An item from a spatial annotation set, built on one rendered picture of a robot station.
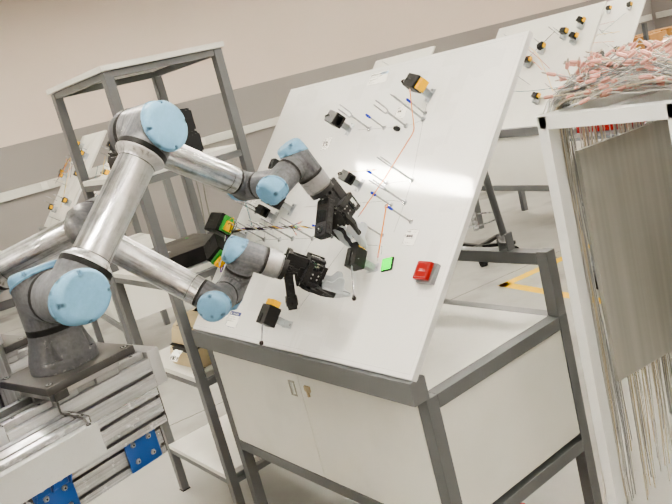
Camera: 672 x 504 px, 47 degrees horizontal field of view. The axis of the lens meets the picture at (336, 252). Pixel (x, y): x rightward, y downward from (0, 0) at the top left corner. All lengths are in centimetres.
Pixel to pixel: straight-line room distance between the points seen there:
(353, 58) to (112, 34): 331
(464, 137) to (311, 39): 862
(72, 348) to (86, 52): 805
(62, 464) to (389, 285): 96
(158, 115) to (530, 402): 129
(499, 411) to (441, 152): 74
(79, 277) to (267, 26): 900
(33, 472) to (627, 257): 136
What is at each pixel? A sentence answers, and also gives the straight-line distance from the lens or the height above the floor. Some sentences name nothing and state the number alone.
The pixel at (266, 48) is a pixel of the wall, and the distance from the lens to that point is 1041.
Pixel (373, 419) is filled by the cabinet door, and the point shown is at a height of 69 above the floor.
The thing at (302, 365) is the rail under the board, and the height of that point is 84.
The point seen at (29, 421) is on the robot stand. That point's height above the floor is 110.
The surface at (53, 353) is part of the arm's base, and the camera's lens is 178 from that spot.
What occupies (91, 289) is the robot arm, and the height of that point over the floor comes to 134.
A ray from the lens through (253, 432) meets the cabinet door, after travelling 288.
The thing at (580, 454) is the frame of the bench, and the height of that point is 34.
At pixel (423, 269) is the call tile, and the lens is 198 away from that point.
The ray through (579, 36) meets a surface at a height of 144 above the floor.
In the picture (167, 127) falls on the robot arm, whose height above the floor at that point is 161.
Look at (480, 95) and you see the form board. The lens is 223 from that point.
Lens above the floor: 163
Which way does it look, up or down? 13 degrees down
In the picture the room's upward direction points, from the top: 14 degrees counter-clockwise
